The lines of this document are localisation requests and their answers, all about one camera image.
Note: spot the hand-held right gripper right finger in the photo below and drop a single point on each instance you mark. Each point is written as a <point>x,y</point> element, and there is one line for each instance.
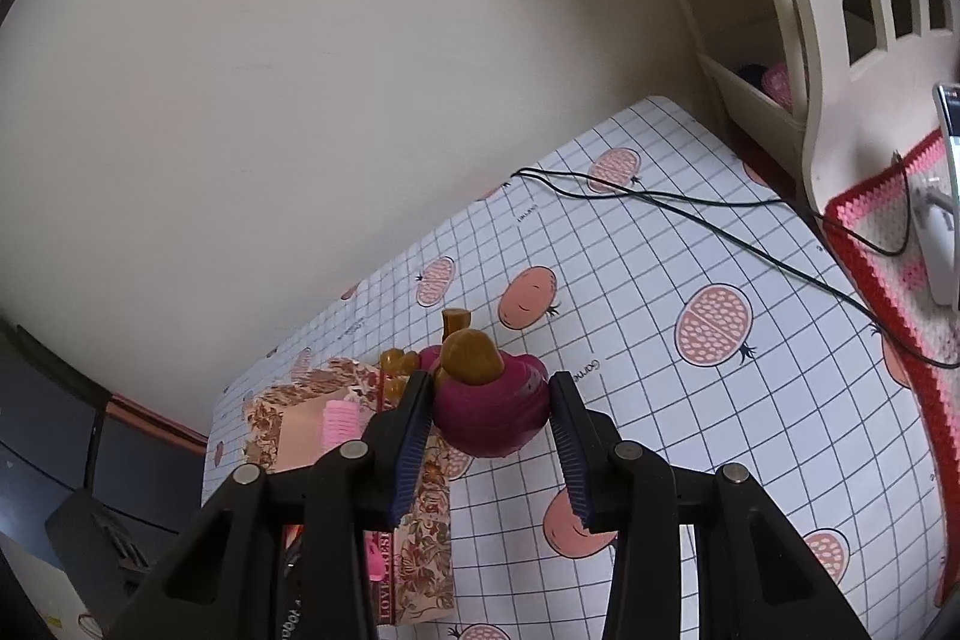
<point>574,460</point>

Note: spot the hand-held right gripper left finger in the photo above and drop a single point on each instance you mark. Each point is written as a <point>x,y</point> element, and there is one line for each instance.
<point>412,452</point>

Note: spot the pink hair roller clip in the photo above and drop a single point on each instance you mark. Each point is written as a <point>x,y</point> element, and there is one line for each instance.
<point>341,422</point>

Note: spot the floral paper gift box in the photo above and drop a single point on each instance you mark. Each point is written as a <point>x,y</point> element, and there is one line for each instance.
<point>427,535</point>

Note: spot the doll with magenta hair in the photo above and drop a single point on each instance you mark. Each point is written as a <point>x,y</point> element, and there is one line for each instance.
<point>487,415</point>

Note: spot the grid fruit print tablecloth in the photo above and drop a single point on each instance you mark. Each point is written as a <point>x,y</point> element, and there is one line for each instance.
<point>675,280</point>

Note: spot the dark angular object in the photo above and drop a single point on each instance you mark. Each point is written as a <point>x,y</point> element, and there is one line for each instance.
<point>90,535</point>

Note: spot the dark cabinet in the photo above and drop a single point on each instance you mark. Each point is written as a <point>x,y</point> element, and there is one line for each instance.
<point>45,430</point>

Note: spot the red and pink crochet mat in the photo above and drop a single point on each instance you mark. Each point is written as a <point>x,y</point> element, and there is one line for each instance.
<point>900,280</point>

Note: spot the pink knitted item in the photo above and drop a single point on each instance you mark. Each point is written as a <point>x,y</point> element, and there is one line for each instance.
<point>780,81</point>

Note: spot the phone on white stand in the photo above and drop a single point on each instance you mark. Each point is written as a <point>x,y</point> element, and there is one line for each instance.
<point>946,235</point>

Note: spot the white wooden shelf unit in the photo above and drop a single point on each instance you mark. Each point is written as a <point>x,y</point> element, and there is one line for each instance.
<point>825,85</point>

